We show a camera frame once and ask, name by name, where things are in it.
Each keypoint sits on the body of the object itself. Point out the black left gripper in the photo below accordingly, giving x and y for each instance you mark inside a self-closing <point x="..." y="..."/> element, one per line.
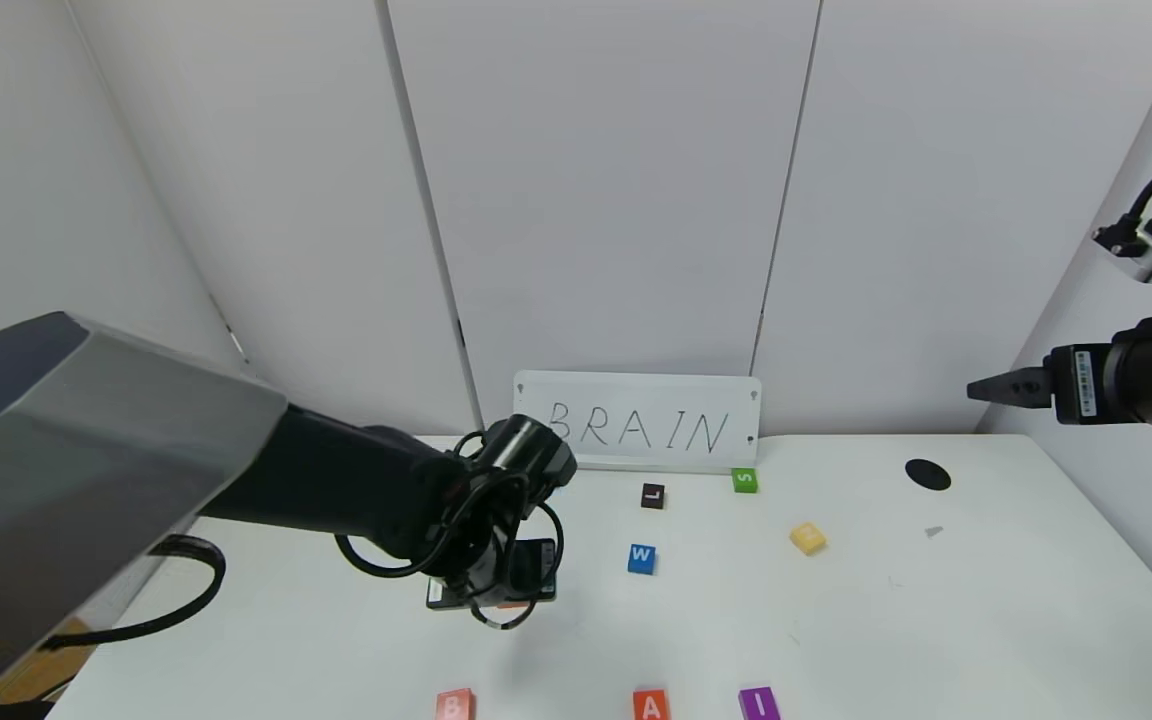
<point x="492" y="596"/>

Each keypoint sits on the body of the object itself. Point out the aluminium sign holder rail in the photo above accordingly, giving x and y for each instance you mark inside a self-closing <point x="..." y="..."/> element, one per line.
<point x="666" y="467"/>

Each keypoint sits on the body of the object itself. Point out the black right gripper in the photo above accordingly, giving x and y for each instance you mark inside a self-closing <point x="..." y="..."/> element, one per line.
<point x="1076" y="385"/>

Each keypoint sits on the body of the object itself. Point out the orange letter A block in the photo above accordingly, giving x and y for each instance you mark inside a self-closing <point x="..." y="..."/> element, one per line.
<point x="651" y="706"/>

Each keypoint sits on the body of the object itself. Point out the orange letter B block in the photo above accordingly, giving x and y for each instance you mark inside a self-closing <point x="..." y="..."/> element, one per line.
<point x="455" y="706"/>

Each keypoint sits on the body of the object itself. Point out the black letter L block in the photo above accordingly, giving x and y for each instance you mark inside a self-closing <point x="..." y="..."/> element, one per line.
<point x="652" y="497"/>

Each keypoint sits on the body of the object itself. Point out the yellow letter block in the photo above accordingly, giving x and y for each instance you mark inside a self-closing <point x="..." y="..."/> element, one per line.
<point x="807" y="539"/>

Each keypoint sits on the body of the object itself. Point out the white sign holder board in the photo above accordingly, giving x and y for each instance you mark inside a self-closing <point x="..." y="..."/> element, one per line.
<point x="716" y="400"/>

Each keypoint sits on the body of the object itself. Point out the black round table grommet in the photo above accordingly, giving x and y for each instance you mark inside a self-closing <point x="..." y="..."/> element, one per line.
<point x="927" y="476"/>

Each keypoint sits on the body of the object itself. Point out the purple letter I block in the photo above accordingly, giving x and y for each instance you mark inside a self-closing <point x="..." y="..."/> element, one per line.
<point x="758" y="704"/>

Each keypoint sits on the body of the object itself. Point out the green letter S block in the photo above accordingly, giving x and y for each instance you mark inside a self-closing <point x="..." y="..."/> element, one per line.
<point x="745" y="482"/>

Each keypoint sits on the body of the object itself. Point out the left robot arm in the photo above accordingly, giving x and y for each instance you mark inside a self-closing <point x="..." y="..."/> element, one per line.
<point x="86" y="450"/>

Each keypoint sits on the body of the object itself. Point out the blue letter W block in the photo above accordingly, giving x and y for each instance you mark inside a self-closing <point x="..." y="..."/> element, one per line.
<point x="641" y="560"/>

